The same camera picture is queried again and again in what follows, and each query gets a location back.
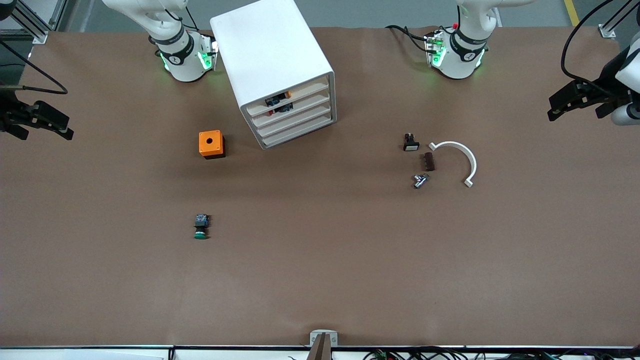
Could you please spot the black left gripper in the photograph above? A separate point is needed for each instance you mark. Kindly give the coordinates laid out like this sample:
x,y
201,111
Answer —
x,y
603,84

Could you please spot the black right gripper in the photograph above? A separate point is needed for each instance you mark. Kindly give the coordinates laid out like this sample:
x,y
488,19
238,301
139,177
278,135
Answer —
x,y
7,113

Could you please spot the green mushroom push button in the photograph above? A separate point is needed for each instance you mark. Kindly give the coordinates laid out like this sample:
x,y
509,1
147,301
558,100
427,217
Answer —
x,y
201,226

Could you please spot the white plastic drawer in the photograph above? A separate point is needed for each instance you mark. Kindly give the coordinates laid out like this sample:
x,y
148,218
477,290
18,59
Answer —
x,y
295,121

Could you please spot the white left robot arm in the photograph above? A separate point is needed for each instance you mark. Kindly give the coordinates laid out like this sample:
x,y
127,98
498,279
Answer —
x,y
460,60

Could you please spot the black white-capped push button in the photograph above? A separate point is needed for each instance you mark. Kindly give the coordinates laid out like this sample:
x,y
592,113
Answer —
x,y
410,143

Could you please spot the white drawer cabinet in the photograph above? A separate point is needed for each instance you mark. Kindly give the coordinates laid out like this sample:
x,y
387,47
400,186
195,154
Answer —
x,y
270,50

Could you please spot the brown terminal block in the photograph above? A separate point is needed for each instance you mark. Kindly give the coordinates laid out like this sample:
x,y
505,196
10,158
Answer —
x,y
429,162

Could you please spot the aluminium frame post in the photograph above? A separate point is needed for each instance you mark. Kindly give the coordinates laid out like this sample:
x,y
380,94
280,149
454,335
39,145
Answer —
x,y
30,22
612,22

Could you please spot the white curved plastic bracket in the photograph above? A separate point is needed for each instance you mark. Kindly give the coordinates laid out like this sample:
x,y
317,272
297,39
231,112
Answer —
x,y
465,152

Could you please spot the orange button enclosure box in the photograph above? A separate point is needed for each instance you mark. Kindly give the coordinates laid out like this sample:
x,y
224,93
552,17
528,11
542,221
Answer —
x,y
211,144

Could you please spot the silver metal selector switch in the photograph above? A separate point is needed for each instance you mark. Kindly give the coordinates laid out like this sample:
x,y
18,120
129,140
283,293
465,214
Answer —
x,y
420,180

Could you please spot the red black switch part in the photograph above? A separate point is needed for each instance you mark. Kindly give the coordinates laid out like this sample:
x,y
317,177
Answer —
x,y
280,109

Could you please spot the grey metal mount bracket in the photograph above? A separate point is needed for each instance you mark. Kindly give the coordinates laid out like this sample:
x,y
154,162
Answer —
x,y
324,334

